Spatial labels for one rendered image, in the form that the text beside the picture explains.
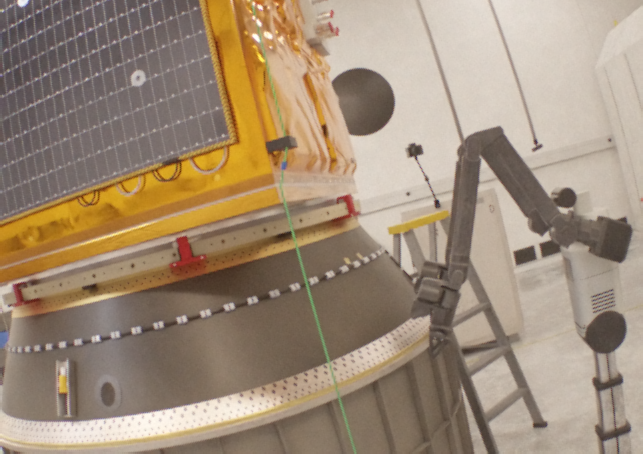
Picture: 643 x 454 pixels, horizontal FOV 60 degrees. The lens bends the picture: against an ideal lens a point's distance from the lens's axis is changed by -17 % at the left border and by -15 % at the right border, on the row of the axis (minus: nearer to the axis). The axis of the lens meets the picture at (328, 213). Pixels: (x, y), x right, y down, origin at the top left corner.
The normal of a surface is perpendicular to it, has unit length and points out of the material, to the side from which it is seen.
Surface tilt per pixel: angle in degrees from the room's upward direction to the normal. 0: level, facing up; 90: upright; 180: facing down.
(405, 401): 90
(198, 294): 62
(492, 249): 90
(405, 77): 90
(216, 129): 90
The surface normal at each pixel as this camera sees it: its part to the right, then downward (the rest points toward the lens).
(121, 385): -0.16, -0.44
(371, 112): -0.14, 0.04
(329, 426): 0.50, -0.13
